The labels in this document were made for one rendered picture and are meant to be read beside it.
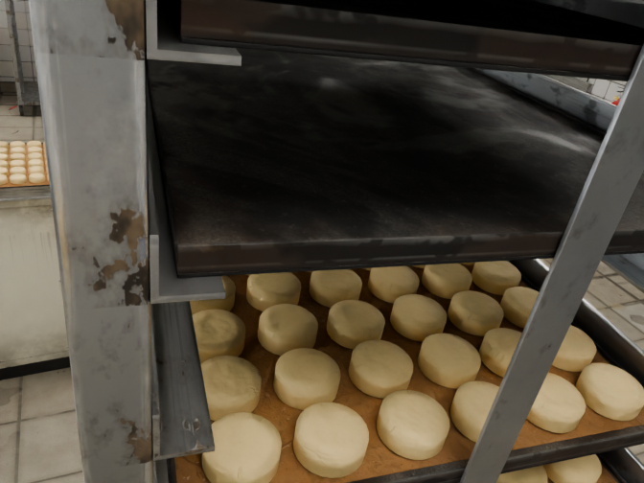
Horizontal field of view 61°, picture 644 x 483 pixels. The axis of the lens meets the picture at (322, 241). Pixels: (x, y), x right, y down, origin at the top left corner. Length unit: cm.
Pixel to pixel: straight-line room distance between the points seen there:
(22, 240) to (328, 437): 195
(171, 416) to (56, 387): 231
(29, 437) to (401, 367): 209
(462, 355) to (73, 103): 37
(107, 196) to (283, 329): 28
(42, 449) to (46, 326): 47
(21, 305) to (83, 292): 219
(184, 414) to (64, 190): 14
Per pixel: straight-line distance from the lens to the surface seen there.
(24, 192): 217
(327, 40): 20
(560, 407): 47
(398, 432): 39
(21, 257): 228
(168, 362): 32
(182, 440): 28
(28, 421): 249
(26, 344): 252
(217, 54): 18
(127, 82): 18
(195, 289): 22
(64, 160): 19
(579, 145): 52
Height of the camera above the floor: 180
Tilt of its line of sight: 30 degrees down
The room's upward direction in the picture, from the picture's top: 9 degrees clockwise
